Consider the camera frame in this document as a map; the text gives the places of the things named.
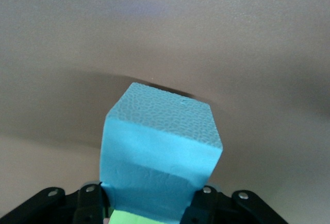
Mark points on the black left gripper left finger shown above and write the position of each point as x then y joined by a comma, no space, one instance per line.
64,208

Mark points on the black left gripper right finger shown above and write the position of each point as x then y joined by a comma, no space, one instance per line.
227,208

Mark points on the pink foam cube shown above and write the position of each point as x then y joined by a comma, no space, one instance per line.
105,221

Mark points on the green foam cube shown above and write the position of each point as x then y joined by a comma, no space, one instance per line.
129,219

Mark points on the teal foam cube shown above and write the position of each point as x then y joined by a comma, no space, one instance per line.
159,144

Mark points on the brown table cover sheet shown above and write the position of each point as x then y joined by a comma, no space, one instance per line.
165,28

